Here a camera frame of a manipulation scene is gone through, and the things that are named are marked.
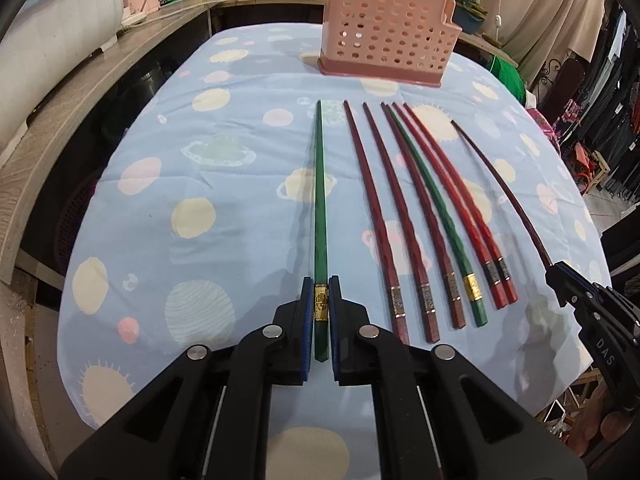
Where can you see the bright red chopstick left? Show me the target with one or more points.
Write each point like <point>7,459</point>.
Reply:
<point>428,164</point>

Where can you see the dark red chopstick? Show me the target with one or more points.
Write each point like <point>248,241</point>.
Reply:
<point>385,254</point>
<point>423,186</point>
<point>423,287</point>

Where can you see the pink perforated utensil holder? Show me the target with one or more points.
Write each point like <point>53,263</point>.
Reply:
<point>407,41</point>

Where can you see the blue planet pattern tablecloth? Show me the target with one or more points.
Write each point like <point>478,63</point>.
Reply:
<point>200,225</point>

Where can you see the white plastic storage bin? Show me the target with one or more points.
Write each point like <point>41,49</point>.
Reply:
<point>47,40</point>

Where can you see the dark blue vegetable basin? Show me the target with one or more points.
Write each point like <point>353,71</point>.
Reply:
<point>469,15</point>

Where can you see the beige hanging curtain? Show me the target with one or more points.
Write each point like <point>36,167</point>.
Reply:
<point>535,32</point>

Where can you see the dark maroon chopstick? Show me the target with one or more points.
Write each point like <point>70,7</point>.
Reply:
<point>528,225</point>

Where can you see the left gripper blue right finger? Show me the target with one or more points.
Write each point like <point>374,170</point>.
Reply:
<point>335,318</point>

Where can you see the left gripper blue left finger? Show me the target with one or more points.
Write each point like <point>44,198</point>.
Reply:
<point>305,324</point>

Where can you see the pink floral cloth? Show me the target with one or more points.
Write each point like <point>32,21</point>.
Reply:
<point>545,127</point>

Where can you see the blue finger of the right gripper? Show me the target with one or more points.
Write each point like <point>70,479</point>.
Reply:
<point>568,276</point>
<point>565,295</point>

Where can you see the green chopstick gold band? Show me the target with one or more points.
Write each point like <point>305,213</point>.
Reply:
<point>472,288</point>

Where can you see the wooden kitchen counter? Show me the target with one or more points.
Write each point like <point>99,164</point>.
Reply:
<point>23,175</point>

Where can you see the green plastic bag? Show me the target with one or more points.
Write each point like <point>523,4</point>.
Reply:
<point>509,76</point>

